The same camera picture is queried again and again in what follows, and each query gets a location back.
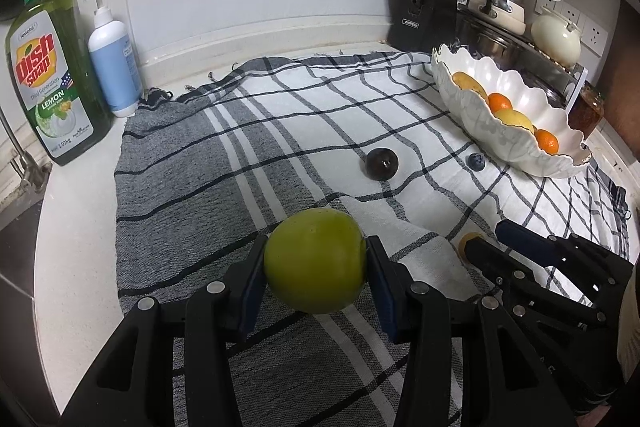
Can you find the steel sink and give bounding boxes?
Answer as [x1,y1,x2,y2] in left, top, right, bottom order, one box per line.
[0,202,51,318]

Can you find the white scalloped bowl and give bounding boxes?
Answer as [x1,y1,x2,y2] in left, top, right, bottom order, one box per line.
[431,43,594,178]

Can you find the amber glass jar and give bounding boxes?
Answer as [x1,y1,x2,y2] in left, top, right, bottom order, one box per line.
[567,82,605,138]

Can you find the white blue pump bottle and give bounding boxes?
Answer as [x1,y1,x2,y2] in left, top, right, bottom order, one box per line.
[83,0,143,118]

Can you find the person's right forearm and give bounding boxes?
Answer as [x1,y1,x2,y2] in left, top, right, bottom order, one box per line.
[617,271,640,389]

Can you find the white wall sockets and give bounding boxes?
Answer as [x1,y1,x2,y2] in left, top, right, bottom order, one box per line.
[535,0,608,55]

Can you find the black knife block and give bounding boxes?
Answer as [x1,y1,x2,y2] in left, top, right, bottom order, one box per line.
[387,0,459,52]

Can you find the dark purple plum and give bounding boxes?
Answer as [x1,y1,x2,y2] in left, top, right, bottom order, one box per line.
[363,147,399,180]

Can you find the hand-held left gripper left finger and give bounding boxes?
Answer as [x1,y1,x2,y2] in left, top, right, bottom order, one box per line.
[60,234,271,427]

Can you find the green dish soap bottle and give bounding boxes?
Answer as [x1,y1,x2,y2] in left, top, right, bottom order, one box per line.
[5,0,113,166]

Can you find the green apple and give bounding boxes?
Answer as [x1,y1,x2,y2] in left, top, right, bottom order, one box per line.
[263,208,368,314]

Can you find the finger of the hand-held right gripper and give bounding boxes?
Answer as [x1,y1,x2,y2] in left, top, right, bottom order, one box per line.
[496,220,632,281]
[461,236,607,326]

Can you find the large steel pot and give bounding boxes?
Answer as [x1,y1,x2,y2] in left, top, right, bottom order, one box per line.
[457,14,521,58]

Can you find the orange tangerine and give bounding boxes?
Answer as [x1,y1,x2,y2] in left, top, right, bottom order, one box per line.
[487,92,514,114]
[534,128,560,155]

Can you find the grey checked cloth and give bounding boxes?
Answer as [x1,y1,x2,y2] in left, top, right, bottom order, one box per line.
[114,51,631,427]

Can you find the large round yellow citrus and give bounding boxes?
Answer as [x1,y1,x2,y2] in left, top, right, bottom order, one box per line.
[494,108,536,134]

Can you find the steel shelf rack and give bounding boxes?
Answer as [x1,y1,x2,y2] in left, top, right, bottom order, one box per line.
[457,4,588,112]

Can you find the small yellow loquat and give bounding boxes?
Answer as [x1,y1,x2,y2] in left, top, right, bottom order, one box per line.
[458,232,485,265]

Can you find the steel faucet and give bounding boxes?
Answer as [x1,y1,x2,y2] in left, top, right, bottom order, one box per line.
[0,104,53,194]

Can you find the white teapot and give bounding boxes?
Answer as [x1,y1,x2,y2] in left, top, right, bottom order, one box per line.
[531,7,583,68]

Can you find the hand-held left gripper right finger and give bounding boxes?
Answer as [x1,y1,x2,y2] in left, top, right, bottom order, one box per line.
[365,235,577,427]

